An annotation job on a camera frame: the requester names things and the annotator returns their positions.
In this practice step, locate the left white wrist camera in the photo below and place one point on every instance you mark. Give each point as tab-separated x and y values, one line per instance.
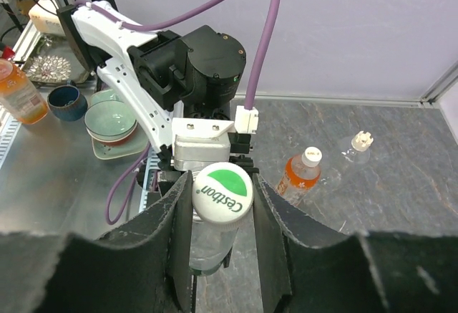
245	122

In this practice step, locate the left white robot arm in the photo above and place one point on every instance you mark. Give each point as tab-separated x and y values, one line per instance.
179	87

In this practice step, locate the white bottle cap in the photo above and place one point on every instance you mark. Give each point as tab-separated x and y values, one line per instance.
222	195
311	156

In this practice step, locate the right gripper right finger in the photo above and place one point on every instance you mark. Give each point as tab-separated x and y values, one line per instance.
305	266

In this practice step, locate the green label water bottle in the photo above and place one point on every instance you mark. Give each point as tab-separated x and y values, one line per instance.
209	247

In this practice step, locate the clear bottle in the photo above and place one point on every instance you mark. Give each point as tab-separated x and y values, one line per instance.
351	155

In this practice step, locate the cream bottle cap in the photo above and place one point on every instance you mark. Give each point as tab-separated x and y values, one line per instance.
362	141

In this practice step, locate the slotted cable duct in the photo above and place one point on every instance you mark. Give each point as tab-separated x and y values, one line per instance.
9	129

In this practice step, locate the silver flower-shaped dish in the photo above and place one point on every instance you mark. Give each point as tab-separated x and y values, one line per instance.
48	68

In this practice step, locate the green ceramic plate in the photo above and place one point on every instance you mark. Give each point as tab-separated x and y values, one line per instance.
135	144

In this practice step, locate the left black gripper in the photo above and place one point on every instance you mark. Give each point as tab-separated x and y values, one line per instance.
194	154

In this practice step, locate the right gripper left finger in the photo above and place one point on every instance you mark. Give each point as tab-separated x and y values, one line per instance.
140	266

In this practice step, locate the orange drink bottle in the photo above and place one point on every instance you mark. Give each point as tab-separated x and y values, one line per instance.
19	96
297	180

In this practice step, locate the green ceramic bowl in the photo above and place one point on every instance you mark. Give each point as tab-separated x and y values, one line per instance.
109	120

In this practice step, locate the dark blue ceramic cup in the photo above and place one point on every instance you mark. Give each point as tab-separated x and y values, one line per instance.
67	103

